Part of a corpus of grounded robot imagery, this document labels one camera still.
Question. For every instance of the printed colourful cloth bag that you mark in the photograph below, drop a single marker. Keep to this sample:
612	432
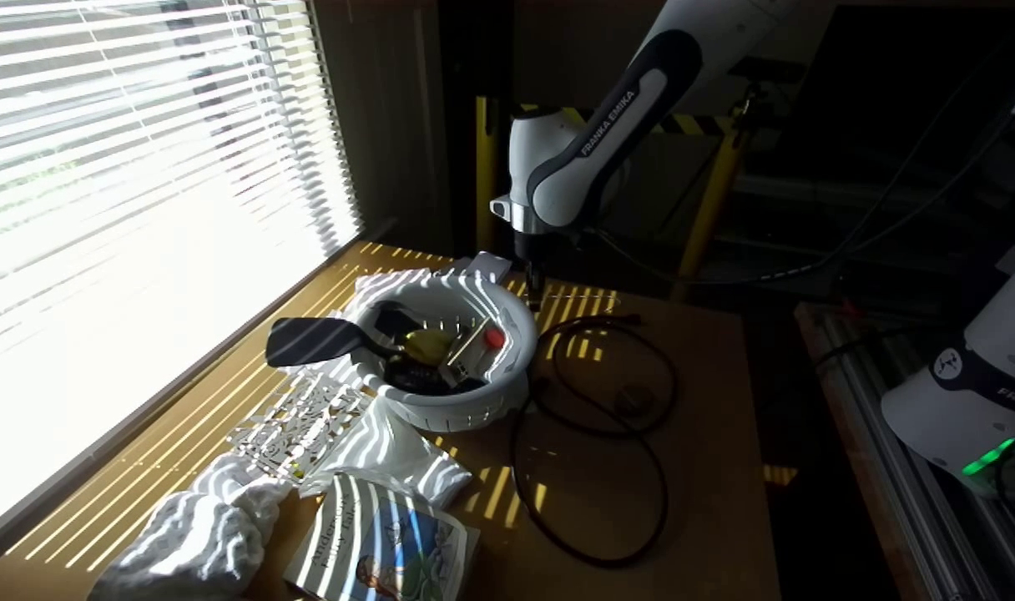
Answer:
396	546

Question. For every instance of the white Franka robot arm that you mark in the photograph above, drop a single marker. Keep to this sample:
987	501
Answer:
529	145

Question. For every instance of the black spatula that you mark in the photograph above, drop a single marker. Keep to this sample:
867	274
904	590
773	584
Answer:
308	340

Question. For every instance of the yellow black striped barrier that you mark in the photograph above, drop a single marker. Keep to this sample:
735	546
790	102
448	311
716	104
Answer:
484	177

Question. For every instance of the white ceramic bowl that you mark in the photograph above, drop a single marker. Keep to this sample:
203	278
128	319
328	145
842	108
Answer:
450	415

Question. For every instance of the yellow object among utensils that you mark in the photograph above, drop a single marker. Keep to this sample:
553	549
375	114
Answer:
427	348

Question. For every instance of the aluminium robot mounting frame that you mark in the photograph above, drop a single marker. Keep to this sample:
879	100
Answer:
910	536

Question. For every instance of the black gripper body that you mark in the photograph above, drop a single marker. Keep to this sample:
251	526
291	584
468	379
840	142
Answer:
529	255

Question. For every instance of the crumpled white cloth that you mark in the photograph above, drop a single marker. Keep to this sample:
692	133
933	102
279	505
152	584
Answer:
194	536

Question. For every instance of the large white window blinds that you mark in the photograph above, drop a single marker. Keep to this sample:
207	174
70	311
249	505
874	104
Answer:
140	223

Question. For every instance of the white folded cloth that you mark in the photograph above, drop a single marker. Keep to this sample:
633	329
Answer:
403	457

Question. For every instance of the tan wooden stick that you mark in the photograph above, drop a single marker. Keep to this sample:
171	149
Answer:
470	343

